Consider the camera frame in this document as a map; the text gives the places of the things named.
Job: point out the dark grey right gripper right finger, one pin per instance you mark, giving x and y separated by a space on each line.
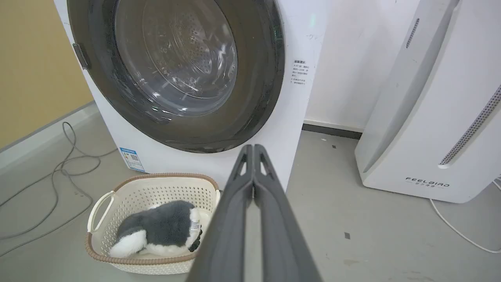
282 235

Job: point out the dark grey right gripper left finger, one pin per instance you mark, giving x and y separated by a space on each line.
229 231

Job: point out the white front-load washing machine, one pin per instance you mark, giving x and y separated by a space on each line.
301 98

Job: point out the dark round washing machine door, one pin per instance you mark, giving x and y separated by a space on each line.
176 74

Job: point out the grey and white plush toy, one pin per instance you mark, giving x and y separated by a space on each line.
164 225

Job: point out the cream plastic laundry basket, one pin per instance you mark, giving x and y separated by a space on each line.
152 190

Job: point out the blue energy label sticker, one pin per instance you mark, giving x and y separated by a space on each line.
132 159

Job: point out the white air purifier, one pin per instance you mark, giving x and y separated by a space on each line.
434 117

